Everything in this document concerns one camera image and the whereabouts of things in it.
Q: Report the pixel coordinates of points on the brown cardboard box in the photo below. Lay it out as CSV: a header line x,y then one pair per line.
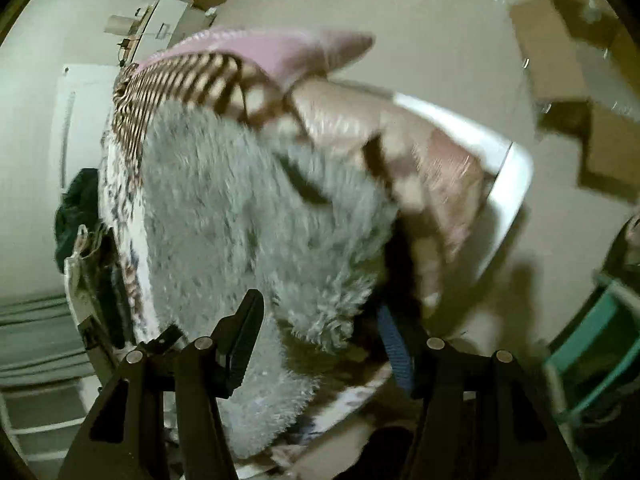
x,y
555,50

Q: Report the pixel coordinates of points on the teal plastic crate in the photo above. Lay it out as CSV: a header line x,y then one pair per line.
x,y
595,330

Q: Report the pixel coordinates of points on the dark green cloth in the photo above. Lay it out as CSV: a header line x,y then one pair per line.
x,y
75,215

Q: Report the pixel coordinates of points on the white bed frame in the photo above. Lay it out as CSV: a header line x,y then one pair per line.
x,y
510,180

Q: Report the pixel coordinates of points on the pink cloth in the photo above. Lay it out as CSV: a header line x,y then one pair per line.
x,y
280,47

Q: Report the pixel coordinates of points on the fuzzy grey pants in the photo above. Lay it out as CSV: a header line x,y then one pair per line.
x,y
225,220

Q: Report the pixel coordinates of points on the pink brown checkered blanket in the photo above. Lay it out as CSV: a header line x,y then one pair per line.
x,y
400,160

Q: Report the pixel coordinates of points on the white shelf unit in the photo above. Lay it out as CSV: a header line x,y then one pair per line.
x,y
167,22

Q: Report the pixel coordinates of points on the white door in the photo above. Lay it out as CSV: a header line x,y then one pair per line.
x,y
85,110

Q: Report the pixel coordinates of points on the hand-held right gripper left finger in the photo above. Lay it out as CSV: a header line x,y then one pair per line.
x,y
244,347

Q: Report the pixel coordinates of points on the brown white striped blanket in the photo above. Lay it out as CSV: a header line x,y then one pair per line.
x,y
165,90

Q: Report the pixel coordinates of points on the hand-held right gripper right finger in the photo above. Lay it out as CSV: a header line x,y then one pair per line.
x,y
396,347

